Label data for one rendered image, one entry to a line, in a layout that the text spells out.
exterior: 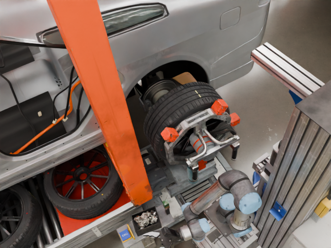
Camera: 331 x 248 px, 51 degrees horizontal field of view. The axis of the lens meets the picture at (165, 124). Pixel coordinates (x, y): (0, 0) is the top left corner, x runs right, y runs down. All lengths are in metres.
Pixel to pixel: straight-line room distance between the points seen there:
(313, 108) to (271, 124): 2.45
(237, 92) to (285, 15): 1.49
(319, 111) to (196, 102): 1.21
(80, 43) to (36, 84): 1.88
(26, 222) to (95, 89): 1.68
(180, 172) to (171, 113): 0.92
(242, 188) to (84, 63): 0.97
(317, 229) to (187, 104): 1.12
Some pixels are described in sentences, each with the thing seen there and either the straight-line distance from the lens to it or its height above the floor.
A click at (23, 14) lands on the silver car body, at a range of 2.18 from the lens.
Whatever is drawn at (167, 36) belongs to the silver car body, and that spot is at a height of 1.54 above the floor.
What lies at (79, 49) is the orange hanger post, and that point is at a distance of 1.47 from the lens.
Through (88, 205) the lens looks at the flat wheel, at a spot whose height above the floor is 0.51.
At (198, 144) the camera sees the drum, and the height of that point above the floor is 0.91.
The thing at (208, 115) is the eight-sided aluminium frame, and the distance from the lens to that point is 2.46.
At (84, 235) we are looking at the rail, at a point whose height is 0.33.
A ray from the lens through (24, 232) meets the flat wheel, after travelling 3.05.
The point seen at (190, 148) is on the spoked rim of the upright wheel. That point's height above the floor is 0.62.
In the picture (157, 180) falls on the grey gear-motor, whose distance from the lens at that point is 3.02.
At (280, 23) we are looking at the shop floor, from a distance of 4.96.
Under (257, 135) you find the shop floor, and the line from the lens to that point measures 3.74.
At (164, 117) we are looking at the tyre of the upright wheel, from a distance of 2.47.
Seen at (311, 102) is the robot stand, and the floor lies 2.03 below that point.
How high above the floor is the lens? 3.11
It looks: 55 degrees down
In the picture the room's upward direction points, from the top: 8 degrees counter-clockwise
